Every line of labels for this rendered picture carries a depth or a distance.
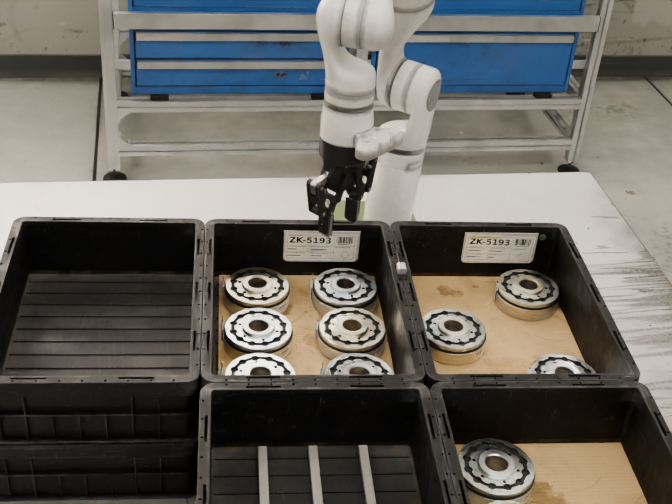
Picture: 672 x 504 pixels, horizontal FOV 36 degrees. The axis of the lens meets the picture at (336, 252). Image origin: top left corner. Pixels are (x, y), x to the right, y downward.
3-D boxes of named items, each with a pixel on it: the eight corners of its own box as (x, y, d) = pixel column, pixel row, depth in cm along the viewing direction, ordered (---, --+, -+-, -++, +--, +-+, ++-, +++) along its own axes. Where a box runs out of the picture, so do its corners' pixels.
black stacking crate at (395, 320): (206, 279, 172) (206, 221, 166) (380, 280, 176) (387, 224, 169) (201, 448, 140) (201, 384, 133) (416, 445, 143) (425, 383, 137)
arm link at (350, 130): (366, 164, 140) (370, 123, 137) (305, 136, 146) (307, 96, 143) (406, 143, 146) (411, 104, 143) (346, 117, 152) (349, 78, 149)
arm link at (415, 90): (450, 64, 184) (433, 149, 193) (403, 49, 187) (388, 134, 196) (430, 79, 177) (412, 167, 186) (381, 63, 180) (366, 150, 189)
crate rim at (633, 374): (387, 232, 171) (388, 220, 169) (562, 234, 174) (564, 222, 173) (425, 394, 138) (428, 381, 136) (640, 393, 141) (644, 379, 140)
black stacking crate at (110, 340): (22, 278, 169) (15, 219, 163) (204, 279, 172) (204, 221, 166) (-26, 451, 136) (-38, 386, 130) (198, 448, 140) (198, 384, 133)
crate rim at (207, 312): (205, 230, 167) (205, 218, 166) (387, 232, 171) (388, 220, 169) (200, 396, 134) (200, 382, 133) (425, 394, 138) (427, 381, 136)
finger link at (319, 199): (310, 176, 147) (316, 205, 151) (301, 183, 146) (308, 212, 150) (324, 183, 145) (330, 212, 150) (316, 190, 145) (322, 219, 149)
